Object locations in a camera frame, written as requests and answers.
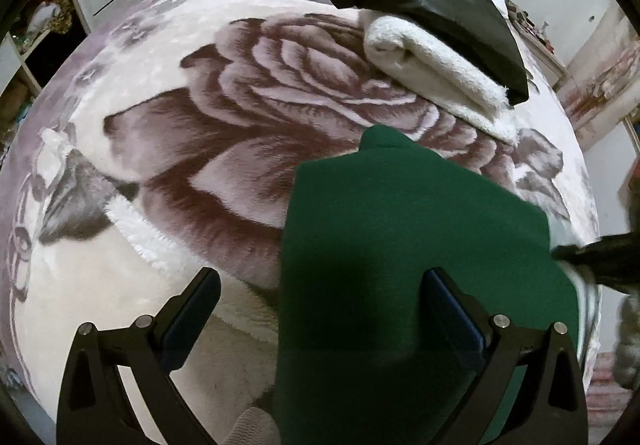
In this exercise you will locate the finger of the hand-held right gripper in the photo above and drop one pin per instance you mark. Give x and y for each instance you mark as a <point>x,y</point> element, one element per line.
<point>605,257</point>

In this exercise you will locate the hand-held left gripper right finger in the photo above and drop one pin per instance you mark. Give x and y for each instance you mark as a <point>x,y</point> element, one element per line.
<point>455,315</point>

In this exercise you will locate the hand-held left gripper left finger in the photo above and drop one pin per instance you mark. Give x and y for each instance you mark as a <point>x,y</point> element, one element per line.
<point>192,320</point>

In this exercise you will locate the green and white sweatshirt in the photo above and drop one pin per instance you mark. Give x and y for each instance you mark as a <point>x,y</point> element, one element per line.
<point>390,235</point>

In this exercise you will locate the floral plush blanket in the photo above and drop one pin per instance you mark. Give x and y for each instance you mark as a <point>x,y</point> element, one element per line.
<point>200,135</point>

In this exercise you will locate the folded white fleece garment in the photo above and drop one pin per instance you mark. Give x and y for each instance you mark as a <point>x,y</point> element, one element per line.
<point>425,55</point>

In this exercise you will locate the black leather jacket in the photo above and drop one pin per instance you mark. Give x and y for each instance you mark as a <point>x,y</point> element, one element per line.
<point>450,10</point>

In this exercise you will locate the cluttered shelf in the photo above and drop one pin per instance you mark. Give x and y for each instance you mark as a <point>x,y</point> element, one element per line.
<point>35,35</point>

